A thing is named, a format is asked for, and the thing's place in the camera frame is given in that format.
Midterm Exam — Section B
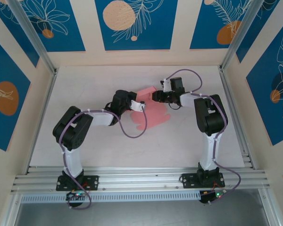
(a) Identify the pink paper box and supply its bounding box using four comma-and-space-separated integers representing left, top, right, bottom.
131, 86, 172, 130

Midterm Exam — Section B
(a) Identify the blue panel with peach circle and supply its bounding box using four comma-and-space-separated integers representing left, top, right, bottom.
95, 0, 179, 51

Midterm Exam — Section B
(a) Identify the grey metal sheet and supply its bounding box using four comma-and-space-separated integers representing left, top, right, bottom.
14, 202, 274, 226

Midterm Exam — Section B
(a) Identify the aluminium side profile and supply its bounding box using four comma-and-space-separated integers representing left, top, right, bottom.
0, 193, 23, 226
258, 188, 281, 226

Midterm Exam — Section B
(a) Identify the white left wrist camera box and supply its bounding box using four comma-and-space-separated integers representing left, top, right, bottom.
131, 99, 147, 112

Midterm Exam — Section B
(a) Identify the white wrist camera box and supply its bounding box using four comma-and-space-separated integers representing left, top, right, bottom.
159, 79, 172, 93
131, 99, 147, 112

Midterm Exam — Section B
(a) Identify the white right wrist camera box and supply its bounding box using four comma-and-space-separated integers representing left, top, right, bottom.
159, 79, 172, 93

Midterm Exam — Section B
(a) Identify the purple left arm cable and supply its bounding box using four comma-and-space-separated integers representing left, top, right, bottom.
58, 101, 149, 210

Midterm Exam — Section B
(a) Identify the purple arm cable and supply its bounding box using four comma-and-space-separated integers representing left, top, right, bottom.
162, 68, 241, 205
58, 101, 149, 210

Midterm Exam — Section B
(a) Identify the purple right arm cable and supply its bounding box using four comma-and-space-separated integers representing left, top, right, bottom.
162, 68, 241, 205

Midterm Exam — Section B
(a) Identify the aluminium table edge rail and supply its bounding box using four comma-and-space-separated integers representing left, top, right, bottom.
25, 68, 59, 175
218, 67, 255, 170

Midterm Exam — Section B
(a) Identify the blue floral wall panel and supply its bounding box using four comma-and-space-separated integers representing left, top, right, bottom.
235, 0, 282, 64
20, 0, 86, 53
246, 25, 283, 146
0, 32, 31, 152
0, 0, 40, 68
190, 0, 253, 50

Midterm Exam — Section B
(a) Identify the aluminium mounting rail frame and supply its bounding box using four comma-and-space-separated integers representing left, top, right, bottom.
10, 166, 271, 194

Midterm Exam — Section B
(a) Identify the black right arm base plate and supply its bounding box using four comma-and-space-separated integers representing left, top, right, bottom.
180, 173, 226, 189

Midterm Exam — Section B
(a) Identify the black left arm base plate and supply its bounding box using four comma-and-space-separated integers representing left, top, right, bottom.
56, 175, 100, 191

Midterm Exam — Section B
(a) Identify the aluminium corner post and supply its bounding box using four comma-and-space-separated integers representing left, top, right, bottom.
220, 0, 272, 71
7, 0, 58, 75

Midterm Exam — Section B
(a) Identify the grey slotted cable duct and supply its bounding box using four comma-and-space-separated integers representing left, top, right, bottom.
21, 191, 201, 204

